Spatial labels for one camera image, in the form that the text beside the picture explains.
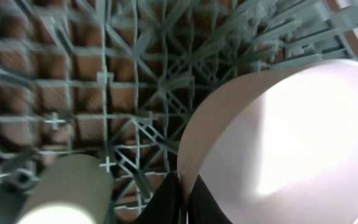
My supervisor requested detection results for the grey plastic dish rack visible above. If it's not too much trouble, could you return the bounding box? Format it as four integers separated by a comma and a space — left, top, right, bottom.
0, 0, 358, 223

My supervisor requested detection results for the white cup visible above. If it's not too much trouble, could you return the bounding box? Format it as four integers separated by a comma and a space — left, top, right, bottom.
17, 154, 113, 224

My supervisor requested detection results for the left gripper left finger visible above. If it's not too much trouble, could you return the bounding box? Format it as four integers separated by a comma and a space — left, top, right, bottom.
134, 173, 182, 224

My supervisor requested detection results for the pink white bowl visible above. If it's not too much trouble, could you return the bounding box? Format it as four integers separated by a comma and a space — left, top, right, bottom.
177, 59, 358, 223

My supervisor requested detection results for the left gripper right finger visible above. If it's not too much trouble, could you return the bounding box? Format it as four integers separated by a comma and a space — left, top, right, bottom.
188, 175, 232, 224

